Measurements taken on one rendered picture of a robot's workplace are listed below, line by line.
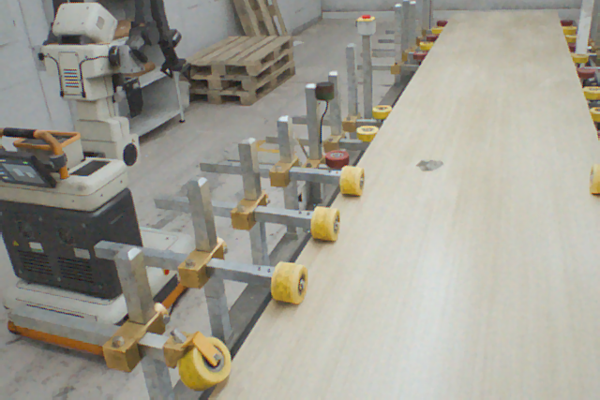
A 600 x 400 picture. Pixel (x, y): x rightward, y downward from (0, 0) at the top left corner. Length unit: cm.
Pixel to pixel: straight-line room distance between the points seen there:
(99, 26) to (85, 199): 72
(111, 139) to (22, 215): 47
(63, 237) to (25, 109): 219
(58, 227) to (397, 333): 157
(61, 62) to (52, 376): 129
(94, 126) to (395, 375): 186
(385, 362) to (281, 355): 19
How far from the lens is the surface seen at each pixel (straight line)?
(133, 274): 103
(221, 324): 137
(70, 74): 245
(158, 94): 528
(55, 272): 250
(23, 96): 442
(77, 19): 246
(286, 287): 113
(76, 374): 257
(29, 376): 266
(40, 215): 238
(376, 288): 121
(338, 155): 184
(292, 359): 106
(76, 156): 233
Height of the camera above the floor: 163
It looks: 24 degrees down
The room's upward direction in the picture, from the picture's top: 4 degrees counter-clockwise
